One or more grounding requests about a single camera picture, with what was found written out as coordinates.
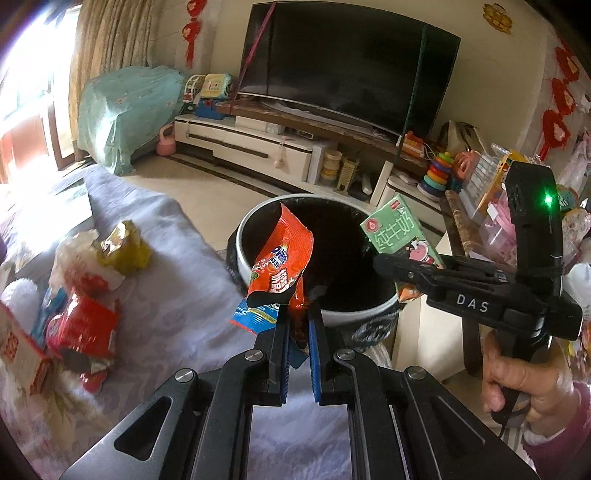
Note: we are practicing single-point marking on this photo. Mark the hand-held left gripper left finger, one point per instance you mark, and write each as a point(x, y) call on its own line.
point(282, 350)

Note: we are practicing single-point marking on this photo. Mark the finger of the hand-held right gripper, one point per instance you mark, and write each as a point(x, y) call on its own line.
point(406, 272)

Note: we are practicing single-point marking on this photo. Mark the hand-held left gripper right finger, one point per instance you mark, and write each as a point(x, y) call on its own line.
point(317, 360)

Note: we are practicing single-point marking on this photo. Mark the green milk carton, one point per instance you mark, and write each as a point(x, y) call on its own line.
point(397, 230)

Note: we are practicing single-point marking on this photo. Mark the white bin with black bag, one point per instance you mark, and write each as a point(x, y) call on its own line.
point(351, 316)

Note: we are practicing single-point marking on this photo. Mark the orange snack wrapper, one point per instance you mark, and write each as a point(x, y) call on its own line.
point(281, 258)

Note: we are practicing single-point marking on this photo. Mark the person's right forearm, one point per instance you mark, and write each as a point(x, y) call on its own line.
point(568, 457)

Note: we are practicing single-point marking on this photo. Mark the person's right hand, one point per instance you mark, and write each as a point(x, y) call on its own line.
point(554, 397)

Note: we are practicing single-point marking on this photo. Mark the brown side table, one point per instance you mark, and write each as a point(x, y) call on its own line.
point(461, 221)

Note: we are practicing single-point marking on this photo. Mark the rainbow stacking rings toy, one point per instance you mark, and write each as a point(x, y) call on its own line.
point(436, 177)

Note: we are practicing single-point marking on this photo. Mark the orange plastic toy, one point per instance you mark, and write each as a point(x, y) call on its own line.
point(466, 168)

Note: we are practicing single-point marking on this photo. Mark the floral tablecloth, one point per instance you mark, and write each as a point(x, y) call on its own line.
point(175, 300)

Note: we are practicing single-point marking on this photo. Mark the colourful wooden toy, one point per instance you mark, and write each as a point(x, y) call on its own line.
point(415, 146)

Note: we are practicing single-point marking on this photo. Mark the stack of round boxes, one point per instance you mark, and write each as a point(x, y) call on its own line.
point(331, 167)

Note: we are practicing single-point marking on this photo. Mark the beige bag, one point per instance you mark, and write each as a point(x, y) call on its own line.
point(459, 138)

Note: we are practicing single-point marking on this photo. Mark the red paper flower garland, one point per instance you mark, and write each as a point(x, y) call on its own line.
point(561, 99)

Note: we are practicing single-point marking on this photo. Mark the green rod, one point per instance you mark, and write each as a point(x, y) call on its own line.
point(413, 92)

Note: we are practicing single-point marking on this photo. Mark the yellow crumpled wrapper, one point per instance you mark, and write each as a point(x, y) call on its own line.
point(122, 251)

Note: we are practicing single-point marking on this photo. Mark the red crumpled wrapper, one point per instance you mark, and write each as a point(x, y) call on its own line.
point(85, 327)

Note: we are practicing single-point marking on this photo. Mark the white television cabinet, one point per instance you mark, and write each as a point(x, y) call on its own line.
point(240, 143)

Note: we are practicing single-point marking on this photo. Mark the black curved television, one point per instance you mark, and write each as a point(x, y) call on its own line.
point(341, 60)

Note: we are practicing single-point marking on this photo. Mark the white crumpled plastic wrapper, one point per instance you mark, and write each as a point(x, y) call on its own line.
point(74, 258)

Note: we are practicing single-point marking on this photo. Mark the pink toy kettle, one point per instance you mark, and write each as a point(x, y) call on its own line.
point(165, 143)

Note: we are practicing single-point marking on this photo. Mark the yellow toy cash register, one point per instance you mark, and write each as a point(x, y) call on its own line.
point(213, 94)

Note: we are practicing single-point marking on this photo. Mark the red and white box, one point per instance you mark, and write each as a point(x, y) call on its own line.
point(18, 350)

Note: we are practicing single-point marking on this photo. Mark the pink rod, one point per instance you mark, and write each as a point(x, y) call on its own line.
point(256, 48)

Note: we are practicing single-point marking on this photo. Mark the white toy basket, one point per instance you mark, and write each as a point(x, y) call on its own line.
point(191, 87)

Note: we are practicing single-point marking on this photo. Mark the teal furniture cover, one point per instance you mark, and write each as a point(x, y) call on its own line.
point(124, 115)

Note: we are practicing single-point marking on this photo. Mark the red hanging knot ornament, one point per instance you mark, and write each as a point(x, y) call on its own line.
point(190, 39)

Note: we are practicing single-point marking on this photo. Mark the beige curtain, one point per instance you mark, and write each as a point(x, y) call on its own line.
point(106, 37)

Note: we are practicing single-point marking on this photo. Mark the red and gold wall sticker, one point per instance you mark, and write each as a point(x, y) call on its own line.
point(497, 16)

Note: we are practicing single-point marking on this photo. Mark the red round wall ornament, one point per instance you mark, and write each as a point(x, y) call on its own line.
point(196, 7)

